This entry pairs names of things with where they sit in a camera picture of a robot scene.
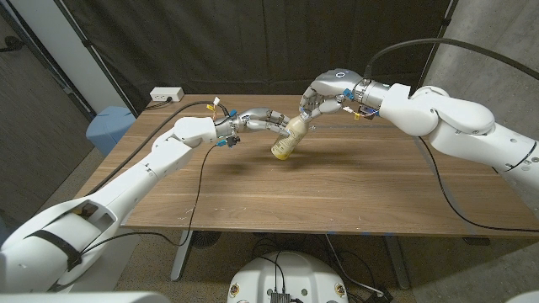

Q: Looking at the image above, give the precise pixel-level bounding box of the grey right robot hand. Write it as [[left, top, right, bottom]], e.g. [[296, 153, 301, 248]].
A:
[[297, 68, 373, 122]]

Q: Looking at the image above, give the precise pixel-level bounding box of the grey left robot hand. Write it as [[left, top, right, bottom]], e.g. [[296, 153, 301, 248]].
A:
[[216, 107, 293, 147]]

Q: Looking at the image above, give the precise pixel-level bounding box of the beige drink bottle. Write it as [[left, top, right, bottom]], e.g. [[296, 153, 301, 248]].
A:
[[270, 113, 311, 162]]

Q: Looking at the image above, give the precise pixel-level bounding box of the black backdrop curtain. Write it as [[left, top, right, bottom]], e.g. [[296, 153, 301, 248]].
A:
[[54, 0, 460, 117]]

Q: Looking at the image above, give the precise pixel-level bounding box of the white power strip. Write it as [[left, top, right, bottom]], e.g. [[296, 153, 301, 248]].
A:
[[149, 87, 185, 103]]

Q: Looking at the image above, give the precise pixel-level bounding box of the black backdrop stand pole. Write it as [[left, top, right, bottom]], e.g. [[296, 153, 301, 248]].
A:
[[415, 0, 459, 96], [54, 0, 139, 118]]

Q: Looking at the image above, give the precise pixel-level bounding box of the round black floor grille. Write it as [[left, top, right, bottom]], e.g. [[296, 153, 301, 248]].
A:
[[191, 230, 222, 249]]

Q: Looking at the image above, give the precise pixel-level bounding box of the light blue bin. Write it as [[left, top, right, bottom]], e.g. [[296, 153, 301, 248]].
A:
[[85, 105, 136, 157]]

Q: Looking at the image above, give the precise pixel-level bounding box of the grey table leg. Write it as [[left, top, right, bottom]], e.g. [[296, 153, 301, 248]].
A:
[[170, 230, 195, 282], [385, 235, 411, 290]]

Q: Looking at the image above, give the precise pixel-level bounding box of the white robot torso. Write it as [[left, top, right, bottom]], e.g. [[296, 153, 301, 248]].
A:
[[227, 250, 350, 303]]

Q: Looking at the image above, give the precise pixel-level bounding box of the black power adapter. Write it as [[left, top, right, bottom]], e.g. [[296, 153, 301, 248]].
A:
[[366, 288, 395, 303]]

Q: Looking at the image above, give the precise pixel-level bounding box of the person in blue jeans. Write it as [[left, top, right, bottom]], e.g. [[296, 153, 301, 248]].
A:
[[0, 218, 12, 249]]

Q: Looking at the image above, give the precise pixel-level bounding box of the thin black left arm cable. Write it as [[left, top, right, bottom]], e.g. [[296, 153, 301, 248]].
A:
[[50, 145, 220, 292]]

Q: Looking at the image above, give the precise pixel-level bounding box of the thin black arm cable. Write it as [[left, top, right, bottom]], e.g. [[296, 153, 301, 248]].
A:
[[419, 136, 539, 233], [50, 145, 220, 292]]

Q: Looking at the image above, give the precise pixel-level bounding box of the black power strip cord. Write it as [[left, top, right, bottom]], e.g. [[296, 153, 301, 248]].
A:
[[145, 96, 173, 111]]

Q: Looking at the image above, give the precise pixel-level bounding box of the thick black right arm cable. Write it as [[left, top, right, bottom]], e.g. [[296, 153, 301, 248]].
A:
[[364, 37, 539, 81]]

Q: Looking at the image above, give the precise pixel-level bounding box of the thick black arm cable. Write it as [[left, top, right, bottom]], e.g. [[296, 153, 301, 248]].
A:
[[364, 37, 539, 81], [86, 100, 232, 197]]

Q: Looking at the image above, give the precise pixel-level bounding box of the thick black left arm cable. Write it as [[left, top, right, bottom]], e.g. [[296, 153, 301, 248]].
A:
[[86, 100, 232, 197]]

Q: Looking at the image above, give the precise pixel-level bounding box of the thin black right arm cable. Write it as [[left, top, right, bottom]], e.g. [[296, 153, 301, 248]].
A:
[[419, 136, 539, 233]]

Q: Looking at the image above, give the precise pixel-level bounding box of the black torso cable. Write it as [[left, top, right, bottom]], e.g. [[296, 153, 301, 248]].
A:
[[252, 237, 287, 292]]

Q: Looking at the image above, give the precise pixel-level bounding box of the grey floor cable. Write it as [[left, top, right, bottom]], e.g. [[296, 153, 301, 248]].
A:
[[323, 233, 384, 295]]

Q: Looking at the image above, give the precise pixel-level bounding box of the black door handle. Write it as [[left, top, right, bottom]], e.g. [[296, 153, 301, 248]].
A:
[[0, 35, 25, 54]]

